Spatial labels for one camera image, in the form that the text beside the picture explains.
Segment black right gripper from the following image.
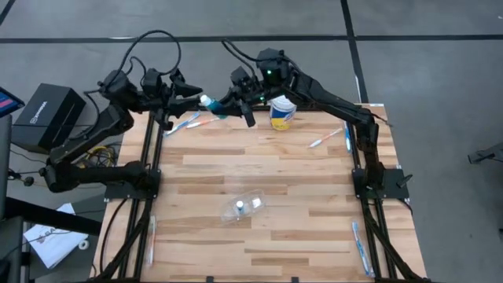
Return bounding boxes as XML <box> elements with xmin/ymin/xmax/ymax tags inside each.
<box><xmin>215</xmin><ymin>65</ymin><xmax>268</xmax><ymax>129</ymax></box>

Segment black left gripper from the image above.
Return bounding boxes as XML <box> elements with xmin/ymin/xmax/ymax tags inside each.
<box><xmin>139</xmin><ymin>68</ymin><xmax>204</xmax><ymax>131</ymax></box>

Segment teal mouthwash bottle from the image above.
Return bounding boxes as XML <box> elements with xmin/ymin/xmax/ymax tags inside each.
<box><xmin>199</xmin><ymin>94</ymin><xmax>229</xmax><ymax>120</ymax></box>

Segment clear plastic container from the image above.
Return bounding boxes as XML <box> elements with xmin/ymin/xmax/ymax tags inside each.
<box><xmin>219</xmin><ymin>189</ymin><xmax>266</xmax><ymax>225</ymax></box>

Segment blue white toothbrush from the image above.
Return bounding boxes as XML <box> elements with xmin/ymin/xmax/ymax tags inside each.
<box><xmin>163</xmin><ymin>111</ymin><xmax>201</xmax><ymax>137</ymax></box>

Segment orange white toothbrush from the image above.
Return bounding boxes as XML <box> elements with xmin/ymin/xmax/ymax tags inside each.
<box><xmin>307</xmin><ymin>127</ymin><xmax>343</xmax><ymax>149</ymax></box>
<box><xmin>185</xmin><ymin>116</ymin><xmax>221</xmax><ymax>130</ymax></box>

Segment white blue yellow wipes canister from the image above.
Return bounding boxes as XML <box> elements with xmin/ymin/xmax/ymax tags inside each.
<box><xmin>269</xmin><ymin>95</ymin><xmax>298</xmax><ymax>131</ymax></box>

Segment black cardboard box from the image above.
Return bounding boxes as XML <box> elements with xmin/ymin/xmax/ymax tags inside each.
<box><xmin>10</xmin><ymin>83</ymin><xmax>87</xmax><ymax>156</ymax></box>

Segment packaged red toothbrush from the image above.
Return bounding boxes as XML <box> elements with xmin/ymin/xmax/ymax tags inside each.
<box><xmin>145</xmin><ymin>214</ymin><xmax>157</xmax><ymax>269</ymax></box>

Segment tablet with pink screen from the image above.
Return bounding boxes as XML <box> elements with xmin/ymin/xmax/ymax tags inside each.
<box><xmin>0</xmin><ymin>86</ymin><xmax>26</xmax><ymax>119</ymax></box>

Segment black operator stand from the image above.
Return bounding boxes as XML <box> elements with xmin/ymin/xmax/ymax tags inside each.
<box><xmin>0</xmin><ymin>113</ymin><xmax>104</xmax><ymax>283</ymax></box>

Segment packaged blue toothbrush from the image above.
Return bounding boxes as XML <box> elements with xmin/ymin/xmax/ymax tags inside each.
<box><xmin>351</xmin><ymin>221</ymin><xmax>376</xmax><ymax>278</ymax></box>

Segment white paper sheets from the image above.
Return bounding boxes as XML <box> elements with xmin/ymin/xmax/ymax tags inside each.
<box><xmin>22</xmin><ymin>202</ymin><xmax>90</xmax><ymax>270</ymax></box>

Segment black stand foot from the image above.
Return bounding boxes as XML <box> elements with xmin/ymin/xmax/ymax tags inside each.
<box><xmin>467</xmin><ymin>141</ymin><xmax>503</xmax><ymax>165</ymax></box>

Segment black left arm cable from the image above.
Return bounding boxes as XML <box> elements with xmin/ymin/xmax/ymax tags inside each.
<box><xmin>84</xmin><ymin>29</ymin><xmax>182</xmax><ymax>103</ymax></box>

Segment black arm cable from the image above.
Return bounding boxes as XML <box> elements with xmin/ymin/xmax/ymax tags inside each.
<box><xmin>221</xmin><ymin>38</ymin><xmax>263</xmax><ymax>66</ymax></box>
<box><xmin>84</xmin><ymin>29</ymin><xmax>182</xmax><ymax>103</ymax></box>

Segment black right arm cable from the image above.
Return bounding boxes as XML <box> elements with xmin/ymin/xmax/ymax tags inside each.
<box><xmin>221</xmin><ymin>38</ymin><xmax>263</xmax><ymax>66</ymax></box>

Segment yellow cable with connector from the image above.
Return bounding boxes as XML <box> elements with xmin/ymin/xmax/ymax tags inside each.
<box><xmin>76</xmin><ymin>144</ymin><xmax>119</xmax><ymax>170</ymax></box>

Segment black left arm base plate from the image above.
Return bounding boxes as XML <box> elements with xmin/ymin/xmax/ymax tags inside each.
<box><xmin>104</xmin><ymin>168</ymin><xmax>162</xmax><ymax>200</ymax></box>

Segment black metal table frame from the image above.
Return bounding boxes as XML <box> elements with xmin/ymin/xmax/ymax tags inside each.
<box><xmin>90</xmin><ymin>102</ymin><xmax>429</xmax><ymax>283</ymax></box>

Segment black base cable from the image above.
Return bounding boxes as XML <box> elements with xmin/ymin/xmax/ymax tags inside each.
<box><xmin>98</xmin><ymin>198</ymin><xmax>130</xmax><ymax>278</ymax></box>

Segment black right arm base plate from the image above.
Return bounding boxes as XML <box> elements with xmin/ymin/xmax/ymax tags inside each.
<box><xmin>352</xmin><ymin>167</ymin><xmax>409</xmax><ymax>200</ymax></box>

